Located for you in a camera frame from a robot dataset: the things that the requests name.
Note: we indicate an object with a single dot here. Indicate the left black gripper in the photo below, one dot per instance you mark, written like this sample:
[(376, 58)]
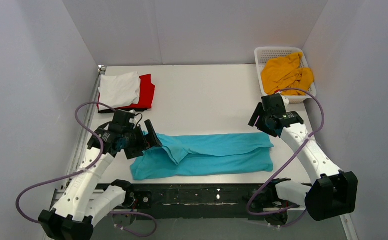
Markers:
[(140, 139)]

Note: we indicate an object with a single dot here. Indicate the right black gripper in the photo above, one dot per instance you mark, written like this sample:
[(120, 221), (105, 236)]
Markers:
[(261, 118)]

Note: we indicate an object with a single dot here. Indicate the turquoise t shirt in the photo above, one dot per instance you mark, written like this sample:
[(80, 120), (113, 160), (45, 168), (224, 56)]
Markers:
[(204, 155)]

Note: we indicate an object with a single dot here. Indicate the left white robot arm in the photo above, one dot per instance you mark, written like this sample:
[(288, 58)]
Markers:
[(94, 165)]

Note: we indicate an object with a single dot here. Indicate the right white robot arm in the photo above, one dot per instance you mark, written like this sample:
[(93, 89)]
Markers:
[(332, 191)]

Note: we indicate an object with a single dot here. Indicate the yellow crumpled t shirt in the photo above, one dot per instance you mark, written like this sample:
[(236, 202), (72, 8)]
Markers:
[(285, 72)]

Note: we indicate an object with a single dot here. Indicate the red folded t shirt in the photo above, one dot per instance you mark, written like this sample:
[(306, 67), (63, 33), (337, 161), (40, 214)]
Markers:
[(146, 96)]

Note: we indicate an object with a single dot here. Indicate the white folded t shirt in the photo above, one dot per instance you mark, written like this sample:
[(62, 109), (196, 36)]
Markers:
[(119, 90)]

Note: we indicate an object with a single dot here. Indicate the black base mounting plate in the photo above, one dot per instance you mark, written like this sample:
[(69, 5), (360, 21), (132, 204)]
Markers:
[(194, 201)]

